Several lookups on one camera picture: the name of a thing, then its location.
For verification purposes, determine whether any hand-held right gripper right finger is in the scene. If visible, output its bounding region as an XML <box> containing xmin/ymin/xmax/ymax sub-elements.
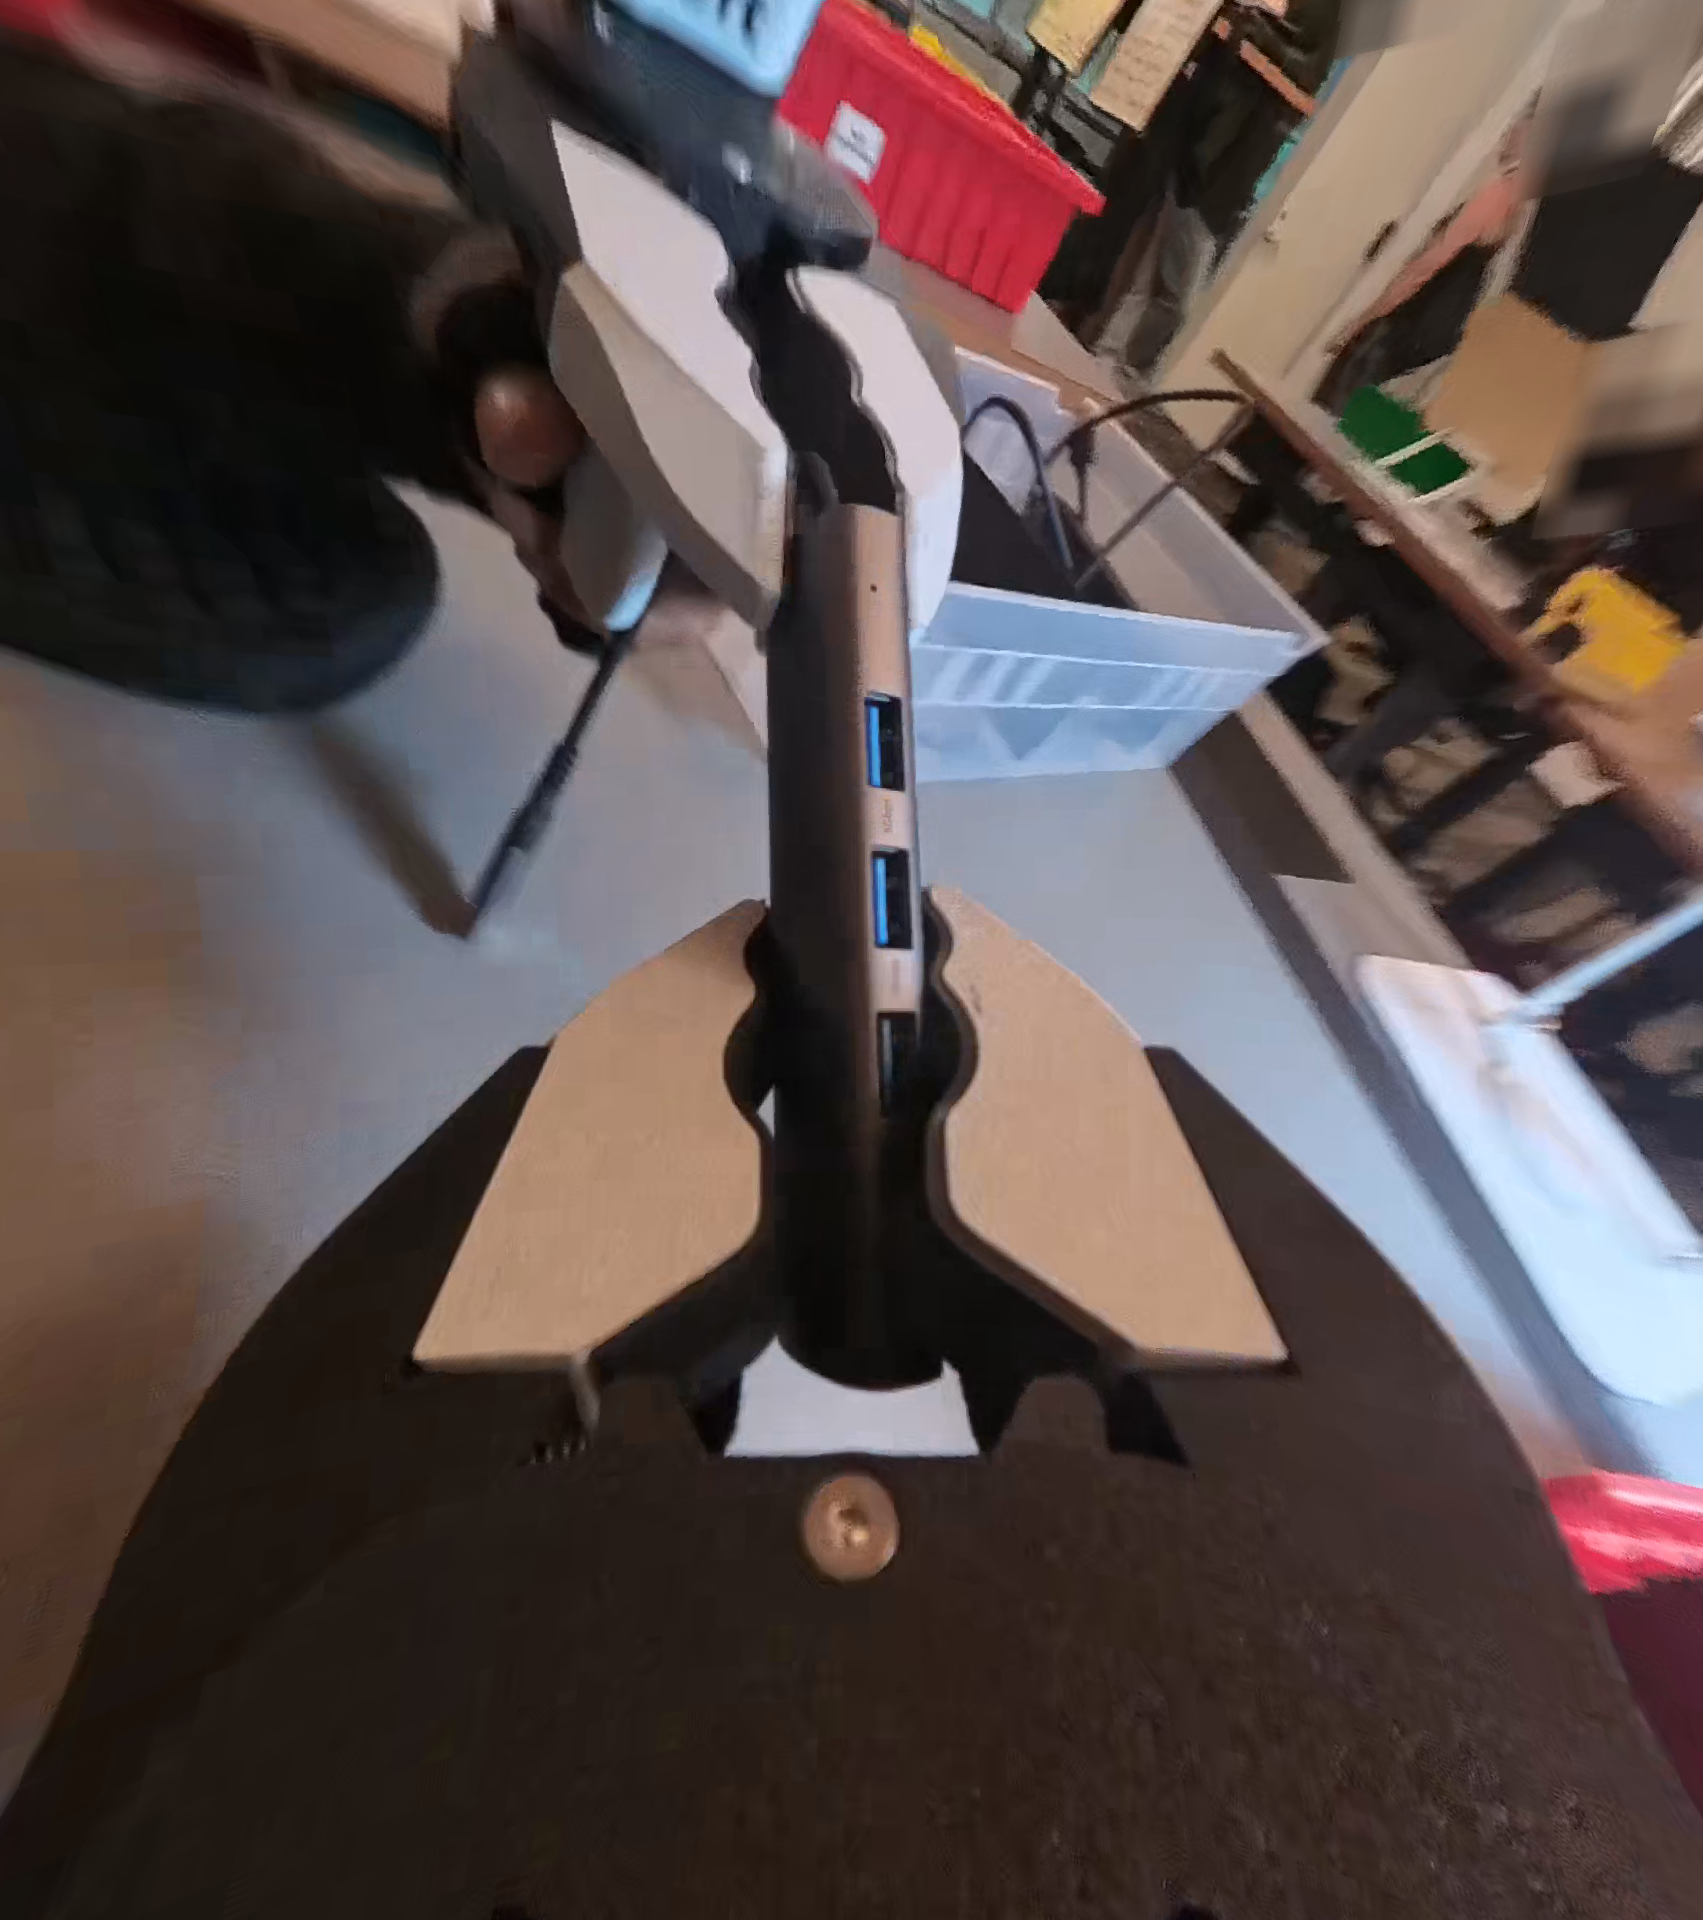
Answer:
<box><xmin>925</xmin><ymin>884</ymin><xmax>1290</xmax><ymax>1463</ymax></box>

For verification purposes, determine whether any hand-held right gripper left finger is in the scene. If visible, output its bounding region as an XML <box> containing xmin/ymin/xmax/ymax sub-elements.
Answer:
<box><xmin>409</xmin><ymin>896</ymin><xmax>781</xmax><ymax>1430</ymax></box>

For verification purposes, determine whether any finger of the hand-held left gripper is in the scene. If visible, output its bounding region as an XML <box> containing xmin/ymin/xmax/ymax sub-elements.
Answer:
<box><xmin>547</xmin><ymin>121</ymin><xmax>795</xmax><ymax>636</ymax></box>
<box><xmin>803</xmin><ymin>269</ymin><xmax>967</xmax><ymax>649</ymax></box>

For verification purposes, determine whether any thick black hub cable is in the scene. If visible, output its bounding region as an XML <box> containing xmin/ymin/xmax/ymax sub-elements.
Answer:
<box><xmin>963</xmin><ymin>386</ymin><xmax>1257</xmax><ymax>594</ymax></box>

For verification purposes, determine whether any clear plastic bin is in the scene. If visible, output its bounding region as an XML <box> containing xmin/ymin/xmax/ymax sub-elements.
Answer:
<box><xmin>911</xmin><ymin>348</ymin><xmax>1332</xmax><ymax>786</ymax></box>

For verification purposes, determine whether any grey slim USB hub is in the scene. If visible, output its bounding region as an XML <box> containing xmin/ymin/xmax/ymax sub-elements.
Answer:
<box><xmin>765</xmin><ymin>501</ymin><xmax>943</xmax><ymax>1390</ymax></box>

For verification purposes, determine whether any person's left hand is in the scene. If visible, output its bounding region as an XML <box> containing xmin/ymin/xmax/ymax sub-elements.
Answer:
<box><xmin>473</xmin><ymin>363</ymin><xmax>601</xmax><ymax>643</ymax></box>

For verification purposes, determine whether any red crate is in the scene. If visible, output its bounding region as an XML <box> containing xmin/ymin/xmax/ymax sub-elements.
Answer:
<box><xmin>775</xmin><ymin>0</ymin><xmax>1105</xmax><ymax>314</ymax></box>

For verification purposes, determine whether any pale board on easel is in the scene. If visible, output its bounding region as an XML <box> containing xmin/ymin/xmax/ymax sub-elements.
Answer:
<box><xmin>1025</xmin><ymin>0</ymin><xmax>1125</xmax><ymax>73</ymax></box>
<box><xmin>1091</xmin><ymin>0</ymin><xmax>1225</xmax><ymax>129</ymax></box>

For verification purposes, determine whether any wooden office table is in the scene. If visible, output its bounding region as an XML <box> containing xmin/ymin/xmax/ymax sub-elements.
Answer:
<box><xmin>1211</xmin><ymin>351</ymin><xmax>1703</xmax><ymax>842</ymax></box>

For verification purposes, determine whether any green bin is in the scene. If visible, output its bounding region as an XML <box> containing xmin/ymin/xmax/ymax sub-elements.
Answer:
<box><xmin>1334</xmin><ymin>383</ymin><xmax>1470</xmax><ymax>499</ymax></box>

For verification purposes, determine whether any black padded chair armrest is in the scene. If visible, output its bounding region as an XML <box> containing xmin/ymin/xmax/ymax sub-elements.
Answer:
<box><xmin>0</xmin><ymin>450</ymin><xmax>445</xmax><ymax>717</ymax></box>

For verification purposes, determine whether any tan and black chair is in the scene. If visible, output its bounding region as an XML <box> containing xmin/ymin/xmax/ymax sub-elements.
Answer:
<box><xmin>1432</xmin><ymin>156</ymin><xmax>1703</xmax><ymax>485</ymax></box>

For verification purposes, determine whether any yellow bin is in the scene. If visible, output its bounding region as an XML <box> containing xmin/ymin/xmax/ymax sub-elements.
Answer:
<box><xmin>1522</xmin><ymin>563</ymin><xmax>1686</xmax><ymax>695</ymax></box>

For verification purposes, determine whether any dark table cable flap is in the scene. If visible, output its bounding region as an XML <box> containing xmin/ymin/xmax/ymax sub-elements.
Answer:
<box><xmin>1177</xmin><ymin>704</ymin><xmax>1358</xmax><ymax>884</ymax></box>

